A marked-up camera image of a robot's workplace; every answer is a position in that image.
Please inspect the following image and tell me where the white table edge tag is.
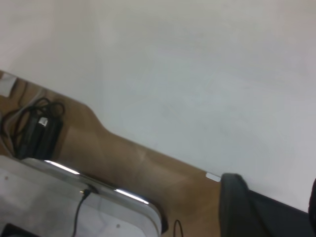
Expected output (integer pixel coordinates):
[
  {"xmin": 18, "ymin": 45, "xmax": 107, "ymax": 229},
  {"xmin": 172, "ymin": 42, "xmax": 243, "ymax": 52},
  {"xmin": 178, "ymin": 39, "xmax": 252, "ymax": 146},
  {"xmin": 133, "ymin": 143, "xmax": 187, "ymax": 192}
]
[{"xmin": 205, "ymin": 172, "xmax": 221, "ymax": 182}]

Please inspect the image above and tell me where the black plugged base cable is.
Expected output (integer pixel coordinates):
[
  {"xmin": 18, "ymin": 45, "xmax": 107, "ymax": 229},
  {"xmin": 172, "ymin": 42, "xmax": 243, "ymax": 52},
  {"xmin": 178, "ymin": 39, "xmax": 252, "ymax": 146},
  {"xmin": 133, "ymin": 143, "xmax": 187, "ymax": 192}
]
[{"xmin": 72, "ymin": 187, "xmax": 99, "ymax": 237}]

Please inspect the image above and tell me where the white floor box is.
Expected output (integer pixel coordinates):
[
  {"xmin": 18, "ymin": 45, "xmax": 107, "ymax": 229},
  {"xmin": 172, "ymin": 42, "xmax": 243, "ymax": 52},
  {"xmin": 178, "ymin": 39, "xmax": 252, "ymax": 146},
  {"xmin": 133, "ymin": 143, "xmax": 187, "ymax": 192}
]
[{"xmin": 0, "ymin": 74, "xmax": 17, "ymax": 97}]

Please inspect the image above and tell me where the coiled black adapter cable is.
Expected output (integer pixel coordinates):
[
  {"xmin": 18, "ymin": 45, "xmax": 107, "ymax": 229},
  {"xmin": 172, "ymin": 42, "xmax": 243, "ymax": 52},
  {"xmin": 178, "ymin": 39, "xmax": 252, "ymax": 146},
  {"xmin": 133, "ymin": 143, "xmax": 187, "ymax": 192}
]
[{"xmin": 1, "ymin": 97, "xmax": 66, "ymax": 155}]

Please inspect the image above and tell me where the black power adapter brick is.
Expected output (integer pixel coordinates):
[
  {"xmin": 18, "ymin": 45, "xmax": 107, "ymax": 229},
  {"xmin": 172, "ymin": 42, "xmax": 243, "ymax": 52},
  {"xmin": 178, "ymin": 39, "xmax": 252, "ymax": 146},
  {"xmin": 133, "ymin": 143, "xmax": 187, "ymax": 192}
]
[{"xmin": 18, "ymin": 115, "xmax": 64, "ymax": 160}]

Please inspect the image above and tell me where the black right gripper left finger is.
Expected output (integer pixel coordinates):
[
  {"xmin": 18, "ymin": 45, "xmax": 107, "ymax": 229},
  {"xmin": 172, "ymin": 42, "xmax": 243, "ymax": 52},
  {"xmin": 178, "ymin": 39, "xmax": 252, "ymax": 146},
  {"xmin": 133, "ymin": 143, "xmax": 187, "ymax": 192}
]
[{"xmin": 219, "ymin": 173, "xmax": 270, "ymax": 237}]

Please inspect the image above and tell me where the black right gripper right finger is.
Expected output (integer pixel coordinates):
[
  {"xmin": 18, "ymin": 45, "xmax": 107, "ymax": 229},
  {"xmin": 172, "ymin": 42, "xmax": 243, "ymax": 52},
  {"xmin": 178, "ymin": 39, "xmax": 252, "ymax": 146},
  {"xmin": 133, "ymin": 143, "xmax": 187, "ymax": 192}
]
[{"xmin": 308, "ymin": 177, "xmax": 316, "ymax": 237}]

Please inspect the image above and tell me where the white metal robot base plate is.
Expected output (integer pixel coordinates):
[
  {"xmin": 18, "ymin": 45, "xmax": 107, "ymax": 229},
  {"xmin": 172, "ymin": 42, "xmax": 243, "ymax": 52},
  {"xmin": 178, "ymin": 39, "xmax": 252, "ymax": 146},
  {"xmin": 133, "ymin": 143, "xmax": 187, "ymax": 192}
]
[{"xmin": 0, "ymin": 155, "xmax": 168, "ymax": 237}]

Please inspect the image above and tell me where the black looped floor cable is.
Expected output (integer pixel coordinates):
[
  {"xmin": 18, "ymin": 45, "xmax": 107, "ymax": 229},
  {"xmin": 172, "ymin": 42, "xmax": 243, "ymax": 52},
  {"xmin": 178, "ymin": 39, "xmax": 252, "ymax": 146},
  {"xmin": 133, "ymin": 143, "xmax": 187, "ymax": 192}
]
[{"xmin": 172, "ymin": 219, "xmax": 185, "ymax": 237}]

